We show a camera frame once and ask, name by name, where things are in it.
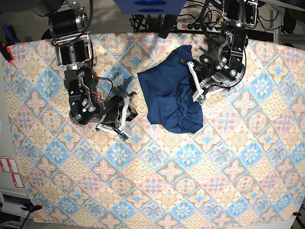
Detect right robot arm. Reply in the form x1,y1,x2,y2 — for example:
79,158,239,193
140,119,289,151
32,0,137,140

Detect patterned tablecloth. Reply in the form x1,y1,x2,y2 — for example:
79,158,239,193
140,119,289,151
3,33,305,229

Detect white red stickers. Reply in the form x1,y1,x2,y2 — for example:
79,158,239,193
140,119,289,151
0,157,24,188

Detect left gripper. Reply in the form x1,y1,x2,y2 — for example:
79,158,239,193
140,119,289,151
181,59,231,104

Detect blue long-sleeve shirt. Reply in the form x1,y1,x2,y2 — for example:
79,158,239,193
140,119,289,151
138,45,203,134

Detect white power strip red switch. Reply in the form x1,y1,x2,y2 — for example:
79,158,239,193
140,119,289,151
176,22,221,33

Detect clamp lower right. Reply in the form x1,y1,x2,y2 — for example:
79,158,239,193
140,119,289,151
293,212,302,217

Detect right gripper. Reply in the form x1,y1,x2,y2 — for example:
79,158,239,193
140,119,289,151
95,92,138,136

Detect orange black clamp upper left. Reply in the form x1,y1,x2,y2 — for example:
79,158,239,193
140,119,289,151
0,42,13,62

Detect black strap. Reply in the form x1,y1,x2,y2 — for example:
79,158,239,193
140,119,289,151
158,14,177,39

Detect blue box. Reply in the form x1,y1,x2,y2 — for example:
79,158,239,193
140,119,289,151
114,0,186,15

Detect clamp lower left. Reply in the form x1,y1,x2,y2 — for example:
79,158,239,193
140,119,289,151
21,203,42,213

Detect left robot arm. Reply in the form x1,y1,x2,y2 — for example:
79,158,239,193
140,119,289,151
181,0,258,104

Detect tangled black cables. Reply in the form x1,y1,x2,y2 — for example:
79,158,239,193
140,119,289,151
130,0,282,33

